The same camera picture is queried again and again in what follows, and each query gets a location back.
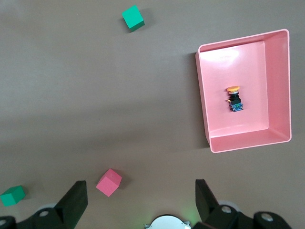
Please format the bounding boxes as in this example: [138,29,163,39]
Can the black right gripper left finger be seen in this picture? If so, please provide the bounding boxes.
[0,180,88,229]

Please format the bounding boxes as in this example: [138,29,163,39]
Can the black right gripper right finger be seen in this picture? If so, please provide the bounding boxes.
[194,178,293,229]

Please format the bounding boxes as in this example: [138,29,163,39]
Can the yellow capped push button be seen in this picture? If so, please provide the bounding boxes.
[225,85,245,113]

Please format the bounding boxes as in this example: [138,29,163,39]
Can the pink foam cube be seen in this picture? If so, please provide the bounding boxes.
[95,168,122,198]

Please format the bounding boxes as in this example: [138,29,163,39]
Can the green foam cube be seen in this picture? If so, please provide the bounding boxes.
[0,185,26,207]
[121,5,145,33]

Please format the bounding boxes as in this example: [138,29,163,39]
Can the brown table cover mat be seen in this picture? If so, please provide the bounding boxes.
[0,0,305,229]

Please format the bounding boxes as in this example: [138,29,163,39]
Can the pink plastic tray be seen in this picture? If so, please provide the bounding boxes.
[194,28,293,154]

